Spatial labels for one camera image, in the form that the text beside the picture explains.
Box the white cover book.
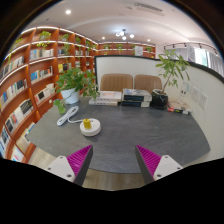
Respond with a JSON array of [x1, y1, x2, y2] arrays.
[[96, 90, 123, 102]]

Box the black track light rail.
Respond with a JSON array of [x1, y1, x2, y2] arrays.
[[163, 42, 219, 56]]

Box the white coiled power cable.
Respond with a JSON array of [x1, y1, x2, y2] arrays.
[[55, 105, 84, 127]]

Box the leafy plant in white pot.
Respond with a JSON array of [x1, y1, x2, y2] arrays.
[[53, 66, 100, 106]]

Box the picture cover book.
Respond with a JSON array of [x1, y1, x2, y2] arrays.
[[122, 88, 153, 102]]

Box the multi-bulb ceiling lamp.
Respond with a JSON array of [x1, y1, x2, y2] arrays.
[[115, 28, 135, 42]]

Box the pile of assorted books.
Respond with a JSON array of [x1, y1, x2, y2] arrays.
[[166, 99, 194, 116]]

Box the thin white book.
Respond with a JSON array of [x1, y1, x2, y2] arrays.
[[88, 98, 119, 107]]

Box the clear acrylic sign stand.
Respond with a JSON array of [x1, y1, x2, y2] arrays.
[[181, 81, 191, 104]]

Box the dark blue book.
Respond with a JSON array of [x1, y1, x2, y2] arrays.
[[120, 99, 152, 109]]

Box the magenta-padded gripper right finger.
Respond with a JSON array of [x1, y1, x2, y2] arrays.
[[134, 144, 184, 186]]

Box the yellow charger block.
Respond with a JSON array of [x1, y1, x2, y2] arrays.
[[83, 118, 92, 130]]

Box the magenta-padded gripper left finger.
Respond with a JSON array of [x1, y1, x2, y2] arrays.
[[44, 144, 94, 187]]

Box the orange wooden bookshelf unit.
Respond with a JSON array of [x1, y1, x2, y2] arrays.
[[0, 25, 157, 163]]

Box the recessed ceiling lights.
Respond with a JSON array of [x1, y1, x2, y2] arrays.
[[64, 8, 163, 45]]

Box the brown padded chair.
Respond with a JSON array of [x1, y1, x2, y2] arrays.
[[99, 73, 134, 93], [133, 73, 163, 95]]

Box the white standing banner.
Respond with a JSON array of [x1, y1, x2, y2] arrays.
[[185, 44, 197, 63]]

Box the tall plant in black pot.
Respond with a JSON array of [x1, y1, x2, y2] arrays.
[[151, 49, 191, 110]]

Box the ceiling air vent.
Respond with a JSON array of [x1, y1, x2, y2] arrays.
[[134, 2, 166, 16]]

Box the white sign board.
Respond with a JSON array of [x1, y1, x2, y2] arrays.
[[134, 45, 144, 57]]

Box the white wall outlet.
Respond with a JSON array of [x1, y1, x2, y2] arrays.
[[198, 91, 209, 109], [191, 85, 200, 101]]

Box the white sheer curtain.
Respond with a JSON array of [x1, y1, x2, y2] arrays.
[[173, 46, 224, 77]]

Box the small green plant cutting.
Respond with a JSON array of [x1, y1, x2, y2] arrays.
[[53, 98, 68, 115]]

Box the round white power strip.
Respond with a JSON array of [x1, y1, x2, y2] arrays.
[[79, 118, 102, 138]]

